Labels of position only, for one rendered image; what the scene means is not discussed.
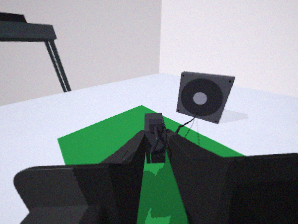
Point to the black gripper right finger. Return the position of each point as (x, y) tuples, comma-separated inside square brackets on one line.
[(206, 180)]

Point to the dark grey square fan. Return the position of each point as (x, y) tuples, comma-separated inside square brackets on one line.
[(205, 94)]

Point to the black cable with plug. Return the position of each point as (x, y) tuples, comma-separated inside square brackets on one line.
[(155, 137)]

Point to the green circuit board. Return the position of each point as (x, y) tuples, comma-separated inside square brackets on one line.
[(160, 199)]

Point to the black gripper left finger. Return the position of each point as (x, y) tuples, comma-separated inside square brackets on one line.
[(114, 183)]

